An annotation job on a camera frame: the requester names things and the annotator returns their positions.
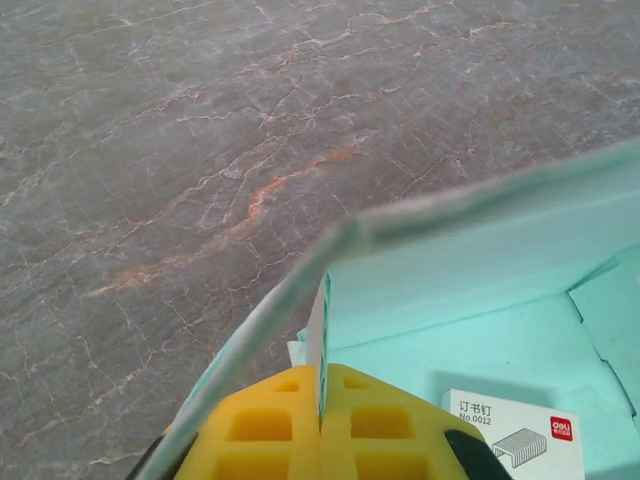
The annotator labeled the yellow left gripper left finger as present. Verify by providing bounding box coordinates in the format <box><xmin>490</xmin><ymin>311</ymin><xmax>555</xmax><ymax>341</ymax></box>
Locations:
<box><xmin>174</xmin><ymin>364</ymin><xmax>322</xmax><ymax>480</ymax></box>

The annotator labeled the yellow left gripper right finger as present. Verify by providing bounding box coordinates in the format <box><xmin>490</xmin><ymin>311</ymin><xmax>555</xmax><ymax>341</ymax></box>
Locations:
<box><xmin>319</xmin><ymin>363</ymin><xmax>511</xmax><ymax>480</ymax></box>

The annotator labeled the light green paper box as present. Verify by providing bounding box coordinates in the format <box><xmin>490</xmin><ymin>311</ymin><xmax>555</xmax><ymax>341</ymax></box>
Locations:
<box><xmin>132</xmin><ymin>139</ymin><xmax>640</xmax><ymax>480</ymax></box>

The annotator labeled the white staples box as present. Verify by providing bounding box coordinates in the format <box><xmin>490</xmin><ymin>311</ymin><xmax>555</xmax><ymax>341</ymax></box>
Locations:
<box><xmin>439</xmin><ymin>388</ymin><xmax>586</xmax><ymax>480</ymax></box>

